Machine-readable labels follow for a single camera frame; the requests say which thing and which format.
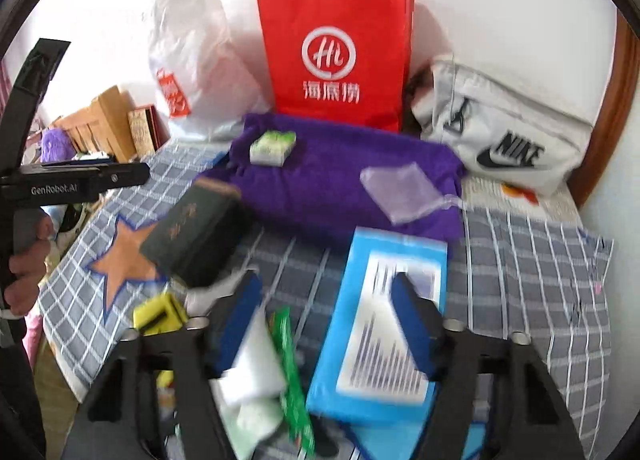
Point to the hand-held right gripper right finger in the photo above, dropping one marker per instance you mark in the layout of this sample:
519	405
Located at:
415	330

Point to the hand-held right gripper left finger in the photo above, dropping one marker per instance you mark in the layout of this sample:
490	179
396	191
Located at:
235	325

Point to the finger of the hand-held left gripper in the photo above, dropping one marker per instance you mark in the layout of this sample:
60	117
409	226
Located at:
125	173

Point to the white cloth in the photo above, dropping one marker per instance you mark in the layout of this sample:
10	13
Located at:
210	295

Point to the white sponge block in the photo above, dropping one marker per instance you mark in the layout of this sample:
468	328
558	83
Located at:
255	360

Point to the blue tissue pack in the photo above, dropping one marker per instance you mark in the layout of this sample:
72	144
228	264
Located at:
350	290

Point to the yellow-green snack packet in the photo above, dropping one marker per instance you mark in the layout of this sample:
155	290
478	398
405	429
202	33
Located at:
155	312

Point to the dark green tin box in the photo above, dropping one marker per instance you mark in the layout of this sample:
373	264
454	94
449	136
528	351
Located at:
195	235

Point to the person's left forearm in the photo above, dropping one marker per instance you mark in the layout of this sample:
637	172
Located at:
22	375

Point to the person's left hand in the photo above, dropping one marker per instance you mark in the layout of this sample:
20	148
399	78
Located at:
25	275

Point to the purple plush toy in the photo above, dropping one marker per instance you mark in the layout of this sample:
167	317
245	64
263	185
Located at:
55	144

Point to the brown printed book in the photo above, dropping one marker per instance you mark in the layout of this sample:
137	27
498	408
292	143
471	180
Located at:
142	132

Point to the grey checked star bedsheet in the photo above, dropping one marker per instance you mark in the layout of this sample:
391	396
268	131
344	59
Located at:
525	265

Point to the white plastic shopping bag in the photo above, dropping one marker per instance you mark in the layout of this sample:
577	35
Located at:
200	54

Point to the green white tissue pack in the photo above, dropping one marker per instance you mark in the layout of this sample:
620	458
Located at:
272	145

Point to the floral quilt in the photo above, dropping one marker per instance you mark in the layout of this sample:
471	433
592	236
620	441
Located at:
32	340

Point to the white orange printed sheet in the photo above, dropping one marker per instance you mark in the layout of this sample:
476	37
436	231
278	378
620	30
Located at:
515	192

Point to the purple towel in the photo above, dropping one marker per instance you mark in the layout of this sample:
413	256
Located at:
325	179

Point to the grey waist bag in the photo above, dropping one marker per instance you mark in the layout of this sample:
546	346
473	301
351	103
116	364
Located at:
500	114

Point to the red paper bag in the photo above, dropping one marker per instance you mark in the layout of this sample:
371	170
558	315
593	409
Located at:
335	14

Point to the wooden frame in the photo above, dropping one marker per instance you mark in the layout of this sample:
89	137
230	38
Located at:
610	114

